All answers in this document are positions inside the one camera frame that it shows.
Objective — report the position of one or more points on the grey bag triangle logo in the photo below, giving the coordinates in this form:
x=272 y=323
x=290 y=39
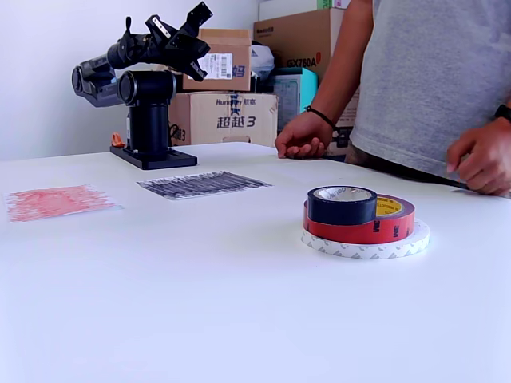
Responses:
x=261 y=58

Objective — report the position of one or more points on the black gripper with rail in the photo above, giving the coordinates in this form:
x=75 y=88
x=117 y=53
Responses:
x=157 y=26

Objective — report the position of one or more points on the pink white small box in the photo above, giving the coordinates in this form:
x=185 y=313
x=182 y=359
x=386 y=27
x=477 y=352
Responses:
x=341 y=3

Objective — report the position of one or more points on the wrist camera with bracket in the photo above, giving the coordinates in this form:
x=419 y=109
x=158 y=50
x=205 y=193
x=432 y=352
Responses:
x=198 y=15

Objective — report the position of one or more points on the small cardboard box shipping label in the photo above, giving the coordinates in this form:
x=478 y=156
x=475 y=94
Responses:
x=227 y=81

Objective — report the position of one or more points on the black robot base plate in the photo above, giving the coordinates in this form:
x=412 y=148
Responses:
x=167 y=161

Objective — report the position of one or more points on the red scribbled paper sheet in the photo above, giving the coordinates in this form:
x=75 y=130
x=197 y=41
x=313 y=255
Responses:
x=60 y=201

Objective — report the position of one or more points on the green white small box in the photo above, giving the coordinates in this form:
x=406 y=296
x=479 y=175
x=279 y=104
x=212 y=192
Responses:
x=325 y=4

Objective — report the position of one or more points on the orange clamp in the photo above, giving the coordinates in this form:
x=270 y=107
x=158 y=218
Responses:
x=117 y=140

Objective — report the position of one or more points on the cardboard box blue star print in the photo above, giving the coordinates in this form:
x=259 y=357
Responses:
x=207 y=119

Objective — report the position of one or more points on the person's right forearm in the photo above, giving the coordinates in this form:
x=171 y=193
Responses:
x=343 y=60

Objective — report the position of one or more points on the red tape roll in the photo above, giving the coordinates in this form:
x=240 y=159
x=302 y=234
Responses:
x=347 y=233

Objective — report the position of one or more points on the person's left hand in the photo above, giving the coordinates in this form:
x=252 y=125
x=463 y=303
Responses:
x=483 y=159

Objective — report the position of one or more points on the white tape roll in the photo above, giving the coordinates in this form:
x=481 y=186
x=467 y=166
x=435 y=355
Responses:
x=359 y=251

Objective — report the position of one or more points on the person's right hand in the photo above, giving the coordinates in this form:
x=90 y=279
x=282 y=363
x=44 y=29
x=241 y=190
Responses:
x=303 y=137

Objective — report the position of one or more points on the black scribbled paper sheet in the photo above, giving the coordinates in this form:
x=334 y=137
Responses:
x=199 y=185

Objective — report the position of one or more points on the large GX760A cardboard box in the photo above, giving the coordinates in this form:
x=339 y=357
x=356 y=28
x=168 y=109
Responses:
x=291 y=44

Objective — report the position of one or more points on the teal product box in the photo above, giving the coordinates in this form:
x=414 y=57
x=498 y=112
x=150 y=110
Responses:
x=303 y=88

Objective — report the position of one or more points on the black tape roll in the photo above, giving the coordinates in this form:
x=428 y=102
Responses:
x=339 y=213

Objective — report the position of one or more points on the person torso grey t-shirt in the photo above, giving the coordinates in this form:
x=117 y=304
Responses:
x=431 y=80

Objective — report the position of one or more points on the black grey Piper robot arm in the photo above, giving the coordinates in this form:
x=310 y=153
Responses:
x=147 y=88

